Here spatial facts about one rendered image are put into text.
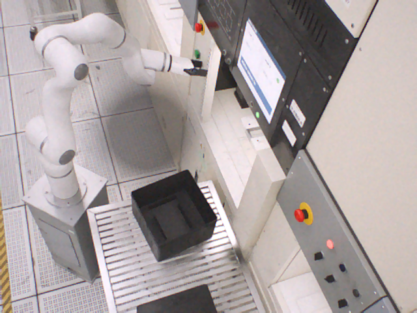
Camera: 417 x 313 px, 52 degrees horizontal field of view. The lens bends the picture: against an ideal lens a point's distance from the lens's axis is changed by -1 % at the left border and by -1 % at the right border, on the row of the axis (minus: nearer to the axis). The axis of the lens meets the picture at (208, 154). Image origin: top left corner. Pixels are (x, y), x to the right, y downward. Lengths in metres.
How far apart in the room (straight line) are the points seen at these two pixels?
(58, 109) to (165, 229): 0.71
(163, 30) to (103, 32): 1.15
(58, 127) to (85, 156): 1.46
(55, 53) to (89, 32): 0.13
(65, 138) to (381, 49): 1.16
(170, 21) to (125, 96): 0.92
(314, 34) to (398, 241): 0.52
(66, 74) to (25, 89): 2.14
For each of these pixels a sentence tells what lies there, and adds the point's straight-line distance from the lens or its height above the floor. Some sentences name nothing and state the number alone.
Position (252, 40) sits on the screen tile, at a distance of 1.42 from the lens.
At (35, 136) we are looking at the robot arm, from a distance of 1.75.
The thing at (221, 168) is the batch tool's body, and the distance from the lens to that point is 1.99.
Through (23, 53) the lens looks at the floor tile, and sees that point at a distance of 3.90.
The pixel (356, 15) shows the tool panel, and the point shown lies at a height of 2.00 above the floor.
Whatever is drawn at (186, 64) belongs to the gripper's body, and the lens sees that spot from 1.85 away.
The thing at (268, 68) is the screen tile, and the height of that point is 1.63.
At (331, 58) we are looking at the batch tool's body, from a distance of 1.06.
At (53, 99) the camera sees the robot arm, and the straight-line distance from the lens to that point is 1.58.
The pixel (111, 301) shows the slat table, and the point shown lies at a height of 0.76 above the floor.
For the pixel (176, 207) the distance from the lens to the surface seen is 1.98.
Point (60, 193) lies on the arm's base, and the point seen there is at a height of 0.82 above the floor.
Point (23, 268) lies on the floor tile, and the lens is 2.78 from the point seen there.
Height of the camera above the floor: 2.51
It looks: 54 degrees down
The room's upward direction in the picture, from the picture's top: 11 degrees clockwise
